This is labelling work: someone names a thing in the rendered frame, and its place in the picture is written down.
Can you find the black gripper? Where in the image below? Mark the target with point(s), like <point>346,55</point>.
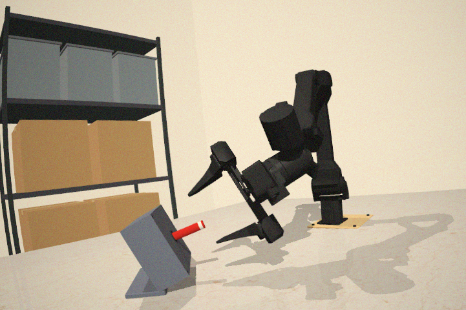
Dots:
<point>223,159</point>

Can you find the grey sloped panel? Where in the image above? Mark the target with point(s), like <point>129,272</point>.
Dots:
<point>164,260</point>

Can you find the red peg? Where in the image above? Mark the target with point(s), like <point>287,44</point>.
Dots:
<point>189,230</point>

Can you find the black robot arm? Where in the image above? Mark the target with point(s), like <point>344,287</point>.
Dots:
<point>297,131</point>

